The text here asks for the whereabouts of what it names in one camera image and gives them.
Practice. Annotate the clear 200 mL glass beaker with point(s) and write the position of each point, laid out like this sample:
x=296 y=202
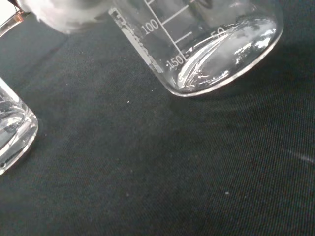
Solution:
x=14 y=137

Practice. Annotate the black bench cloth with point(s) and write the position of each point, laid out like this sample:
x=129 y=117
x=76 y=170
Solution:
x=147 y=172

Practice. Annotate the pale board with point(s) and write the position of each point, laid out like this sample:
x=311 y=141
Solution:
x=6 y=12

